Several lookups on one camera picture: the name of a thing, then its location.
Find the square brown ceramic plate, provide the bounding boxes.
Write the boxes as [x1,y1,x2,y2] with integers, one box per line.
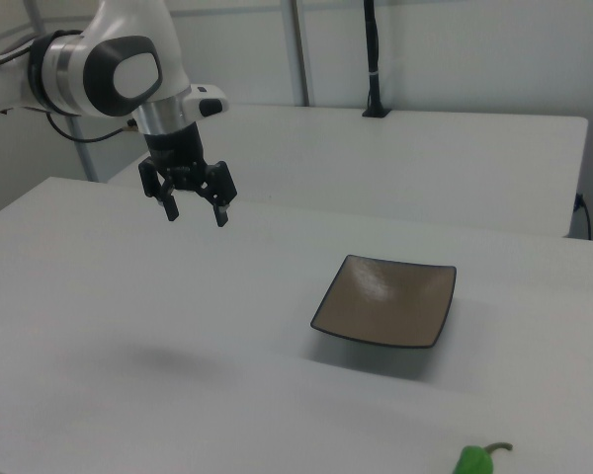
[309,254,458,351]

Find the black cable with plug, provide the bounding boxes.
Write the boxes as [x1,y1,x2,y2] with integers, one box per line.
[574,192,593,242]

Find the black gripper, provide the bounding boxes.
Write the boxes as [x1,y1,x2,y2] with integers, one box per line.
[137,121,240,229]

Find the green chili pepper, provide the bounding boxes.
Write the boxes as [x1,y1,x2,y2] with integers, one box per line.
[452,441,514,474]

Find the black pole with base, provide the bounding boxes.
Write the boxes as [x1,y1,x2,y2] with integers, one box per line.
[361,0,391,119]

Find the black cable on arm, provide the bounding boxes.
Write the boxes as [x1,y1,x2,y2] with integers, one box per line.
[45,112,140,145]

